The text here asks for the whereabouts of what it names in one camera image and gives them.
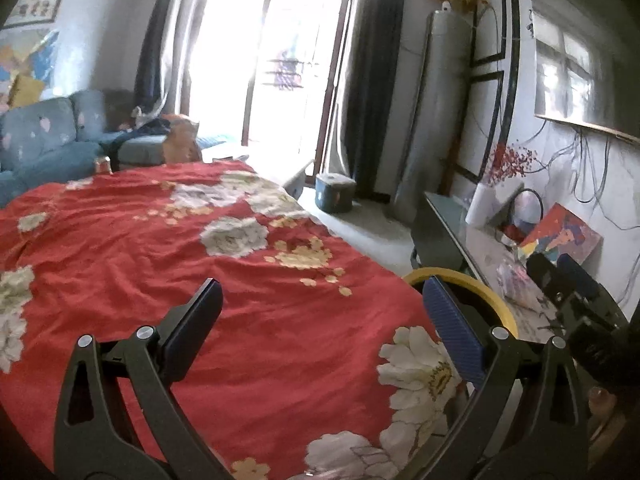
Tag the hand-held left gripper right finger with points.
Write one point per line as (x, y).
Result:
(455, 325)

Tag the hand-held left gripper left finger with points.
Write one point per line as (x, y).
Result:
(200, 320)

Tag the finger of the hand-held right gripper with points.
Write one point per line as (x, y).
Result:
(580, 280)
(547, 277)

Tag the yellow trash bin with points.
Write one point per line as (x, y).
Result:
(465, 277)

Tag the person's right hand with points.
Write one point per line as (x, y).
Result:
(607, 412)

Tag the pink patterned packet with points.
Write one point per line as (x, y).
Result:
(515, 282)

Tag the colourful picture book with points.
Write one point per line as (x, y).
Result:
(565, 235)

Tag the round black-rimmed mirror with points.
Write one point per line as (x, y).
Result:
(512, 210)

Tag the red floral blanket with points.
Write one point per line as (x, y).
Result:
(150, 240)

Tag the glass television stand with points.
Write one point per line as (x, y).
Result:
(445, 230)

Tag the white vase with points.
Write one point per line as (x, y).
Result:
(480, 205)

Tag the white coffee table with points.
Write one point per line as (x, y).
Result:
(280, 170)

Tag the orange paper bag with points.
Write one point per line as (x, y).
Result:
(181, 145)

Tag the blue storage stool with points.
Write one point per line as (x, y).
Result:
(335, 195)

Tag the drink can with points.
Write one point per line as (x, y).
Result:
(102, 166)

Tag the grey standing air conditioner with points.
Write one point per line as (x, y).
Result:
(435, 120)

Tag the dark clothes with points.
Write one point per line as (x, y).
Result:
(145, 127)

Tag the blue patterned sofa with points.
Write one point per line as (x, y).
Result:
(45, 140)

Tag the dark grey curtain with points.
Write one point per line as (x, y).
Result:
(155, 45)
(375, 75)

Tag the hanging laundry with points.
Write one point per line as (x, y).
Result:
(287, 72)

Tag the glass balcony door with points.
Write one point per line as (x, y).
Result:
(240, 60)

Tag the yellow cushion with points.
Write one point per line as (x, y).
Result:
(25, 91)

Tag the country map poster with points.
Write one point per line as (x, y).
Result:
(30, 55)

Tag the framed calligraphy picture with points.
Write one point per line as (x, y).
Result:
(35, 10)

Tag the wall-mounted television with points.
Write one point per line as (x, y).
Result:
(585, 60)

